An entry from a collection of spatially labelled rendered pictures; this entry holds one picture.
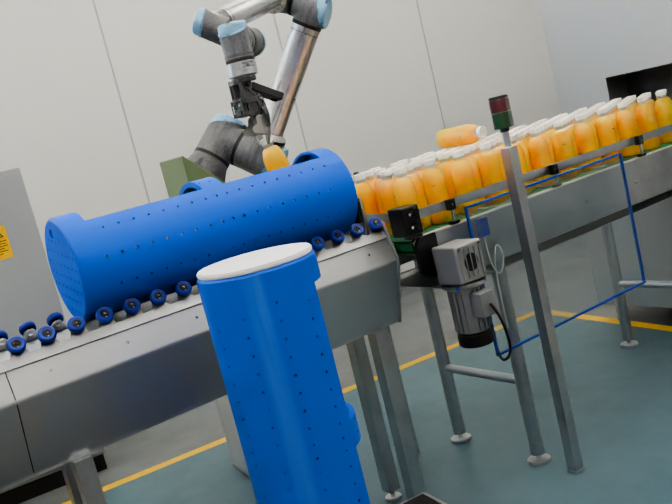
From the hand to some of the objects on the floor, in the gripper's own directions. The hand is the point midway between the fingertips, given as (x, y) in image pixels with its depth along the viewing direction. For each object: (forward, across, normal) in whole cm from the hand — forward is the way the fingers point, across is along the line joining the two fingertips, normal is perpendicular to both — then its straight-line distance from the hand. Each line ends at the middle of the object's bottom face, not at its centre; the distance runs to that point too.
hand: (266, 140), depth 252 cm
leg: (+130, +12, -82) cm, 154 cm away
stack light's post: (+129, +41, +61) cm, 149 cm away
